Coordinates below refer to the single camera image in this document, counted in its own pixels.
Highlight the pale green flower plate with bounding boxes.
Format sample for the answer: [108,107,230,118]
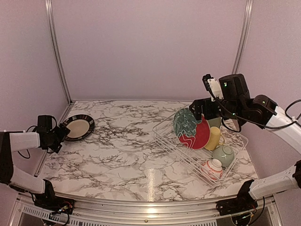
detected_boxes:
[208,117,221,128]

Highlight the left side aluminium rail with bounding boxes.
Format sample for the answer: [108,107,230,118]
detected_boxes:
[34,101,74,177]

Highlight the left aluminium frame post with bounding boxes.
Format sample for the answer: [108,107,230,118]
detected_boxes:
[45,0,72,105]

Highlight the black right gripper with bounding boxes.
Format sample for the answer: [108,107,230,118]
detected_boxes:
[190,97,245,121]

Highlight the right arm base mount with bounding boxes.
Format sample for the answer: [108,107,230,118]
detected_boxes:
[216,179,258,226]

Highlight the white red patterned bowl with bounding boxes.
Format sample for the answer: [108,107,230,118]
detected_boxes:
[201,159,223,180]

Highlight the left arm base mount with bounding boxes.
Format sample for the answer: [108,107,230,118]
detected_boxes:
[31,179,75,226]

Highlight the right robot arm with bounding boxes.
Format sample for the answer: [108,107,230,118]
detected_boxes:
[189,74,301,211]

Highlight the right aluminium frame post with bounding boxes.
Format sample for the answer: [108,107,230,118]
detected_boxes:
[231,0,254,74]

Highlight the yellow mug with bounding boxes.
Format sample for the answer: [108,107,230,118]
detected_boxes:
[204,127,225,151]

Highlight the front aluminium table rail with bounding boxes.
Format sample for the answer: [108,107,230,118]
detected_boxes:
[14,188,283,226]

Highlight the red teal floral plate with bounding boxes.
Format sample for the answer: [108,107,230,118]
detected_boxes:
[173,108,210,150]

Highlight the pale green bowl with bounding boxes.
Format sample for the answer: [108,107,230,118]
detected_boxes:
[212,145,235,167]

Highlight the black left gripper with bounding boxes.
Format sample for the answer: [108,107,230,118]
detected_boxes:
[47,123,70,153]

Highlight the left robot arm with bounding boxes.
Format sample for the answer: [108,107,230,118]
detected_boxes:
[0,115,70,210]

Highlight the aluminium frame post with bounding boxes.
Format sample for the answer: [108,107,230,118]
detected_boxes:
[45,0,72,105]
[231,0,254,74]

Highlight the white wire dish rack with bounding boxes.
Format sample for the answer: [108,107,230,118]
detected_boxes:
[153,112,248,186]

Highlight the black rimmed beige plate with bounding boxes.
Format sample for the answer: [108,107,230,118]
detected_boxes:
[62,114,95,142]

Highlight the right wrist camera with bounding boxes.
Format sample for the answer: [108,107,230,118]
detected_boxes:
[202,74,224,102]

